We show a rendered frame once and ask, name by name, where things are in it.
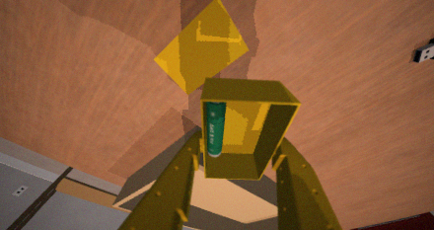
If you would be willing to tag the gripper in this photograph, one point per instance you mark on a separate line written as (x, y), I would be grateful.
(302, 203)

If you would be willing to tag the black usb flash drive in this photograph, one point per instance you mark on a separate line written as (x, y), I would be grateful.
(425, 52)

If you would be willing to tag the yellow box lid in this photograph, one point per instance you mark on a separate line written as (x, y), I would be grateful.
(208, 44)

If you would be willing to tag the green battery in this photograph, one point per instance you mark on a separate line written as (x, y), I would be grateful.
(215, 127)

